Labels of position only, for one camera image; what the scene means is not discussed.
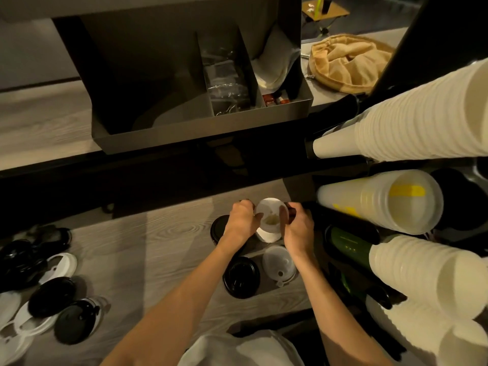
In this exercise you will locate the person's left hand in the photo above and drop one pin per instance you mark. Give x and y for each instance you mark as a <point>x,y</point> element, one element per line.
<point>240,222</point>

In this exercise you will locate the person's right hand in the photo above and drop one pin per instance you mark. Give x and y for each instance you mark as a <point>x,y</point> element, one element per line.
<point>299,232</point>

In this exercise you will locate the stack of white lids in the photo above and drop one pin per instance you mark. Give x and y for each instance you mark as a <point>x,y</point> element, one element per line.
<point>268,205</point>

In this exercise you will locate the clear plastic lids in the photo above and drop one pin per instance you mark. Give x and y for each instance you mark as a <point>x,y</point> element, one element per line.
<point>276,261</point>

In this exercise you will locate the dark metal organizer box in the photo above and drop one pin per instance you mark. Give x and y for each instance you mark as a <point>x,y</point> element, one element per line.
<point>152,137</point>

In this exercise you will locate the pile of mixed cup lids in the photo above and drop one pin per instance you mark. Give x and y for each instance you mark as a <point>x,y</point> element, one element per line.
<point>34,285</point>

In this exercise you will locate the person's right forearm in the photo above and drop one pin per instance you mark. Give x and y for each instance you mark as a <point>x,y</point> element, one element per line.
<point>339,316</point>

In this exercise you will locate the person's left forearm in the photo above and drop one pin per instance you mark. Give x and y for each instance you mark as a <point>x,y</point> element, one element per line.
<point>171,308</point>

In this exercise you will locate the translucent yellow print cup stack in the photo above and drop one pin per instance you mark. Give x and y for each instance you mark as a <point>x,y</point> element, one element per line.
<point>373,202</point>

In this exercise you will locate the white paper cup stack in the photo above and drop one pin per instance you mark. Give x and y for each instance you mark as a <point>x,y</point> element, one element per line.
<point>411,121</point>

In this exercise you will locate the white shirt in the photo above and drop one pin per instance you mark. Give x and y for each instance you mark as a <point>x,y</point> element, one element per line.
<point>244,350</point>

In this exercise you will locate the small red packet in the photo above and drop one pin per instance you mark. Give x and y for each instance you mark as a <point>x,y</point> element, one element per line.
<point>275,99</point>

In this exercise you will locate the clear plastic bag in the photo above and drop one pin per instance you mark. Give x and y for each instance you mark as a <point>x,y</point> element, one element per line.
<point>225,83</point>

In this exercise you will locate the grey foil pouch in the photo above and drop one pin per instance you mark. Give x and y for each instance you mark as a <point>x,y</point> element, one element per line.
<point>274,64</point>

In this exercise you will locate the tan crumpled paper bundle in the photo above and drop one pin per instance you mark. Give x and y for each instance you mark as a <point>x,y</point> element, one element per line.
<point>350,64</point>

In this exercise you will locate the small wooden folding table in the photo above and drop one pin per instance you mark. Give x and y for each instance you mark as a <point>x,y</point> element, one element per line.
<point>326,9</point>

